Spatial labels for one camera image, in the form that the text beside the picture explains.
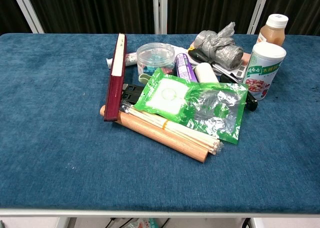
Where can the green plastic package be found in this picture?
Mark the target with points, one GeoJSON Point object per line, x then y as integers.
{"type": "Point", "coordinates": [212, 113]}

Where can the wooden rolling pin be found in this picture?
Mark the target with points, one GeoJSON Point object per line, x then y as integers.
{"type": "Point", "coordinates": [160, 135]}

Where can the black plastic clip holder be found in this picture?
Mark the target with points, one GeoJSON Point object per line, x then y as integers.
{"type": "Point", "coordinates": [131, 91]}

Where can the pale green plastic cup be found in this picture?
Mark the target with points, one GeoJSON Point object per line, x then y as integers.
{"type": "Point", "coordinates": [145, 78]}

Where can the bundle of bamboo skewers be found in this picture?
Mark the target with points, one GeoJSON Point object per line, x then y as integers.
{"type": "Point", "coordinates": [185, 133]}

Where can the purple snack wrapper tube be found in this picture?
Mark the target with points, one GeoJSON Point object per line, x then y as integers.
{"type": "Point", "coordinates": [184, 68]}

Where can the dark red hardcover book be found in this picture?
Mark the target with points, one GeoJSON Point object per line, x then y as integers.
{"type": "Point", "coordinates": [115, 83]}

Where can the clear round plastic container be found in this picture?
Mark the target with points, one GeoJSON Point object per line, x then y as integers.
{"type": "Point", "coordinates": [155, 56]}

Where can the white patterned tube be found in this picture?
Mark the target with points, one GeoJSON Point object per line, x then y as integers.
{"type": "Point", "coordinates": [130, 58]}

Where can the white cylindrical roll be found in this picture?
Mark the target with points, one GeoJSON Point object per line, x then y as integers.
{"type": "Point", "coordinates": [206, 73]}

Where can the grey garbage bag roll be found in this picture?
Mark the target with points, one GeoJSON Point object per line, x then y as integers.
{"type": "Point", "coordinates": [220, 46]}

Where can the grey calculator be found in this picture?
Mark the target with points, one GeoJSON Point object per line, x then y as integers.
{"type": "Point", "coordinates": [240, 70]}

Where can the blue velvet table cloth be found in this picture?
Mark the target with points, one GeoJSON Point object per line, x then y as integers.
{"type": "Point", "coordinates": [62, 118]}

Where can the green labelled white can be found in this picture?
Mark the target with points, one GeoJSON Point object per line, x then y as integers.
{"type": "Point", "coordinates": [263, 70]}

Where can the juice bottle white cap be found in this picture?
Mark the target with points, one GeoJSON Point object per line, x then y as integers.
{"type": "Point", "coordinates": [272, 30]}

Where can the white metal frame post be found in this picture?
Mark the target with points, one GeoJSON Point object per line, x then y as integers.
{"type": "Point", "coordinates": [258, 9]}
{"type": "Point", "coordinates": [28, 9]}
{"type": "Point", "coordinates": [160, 10]}

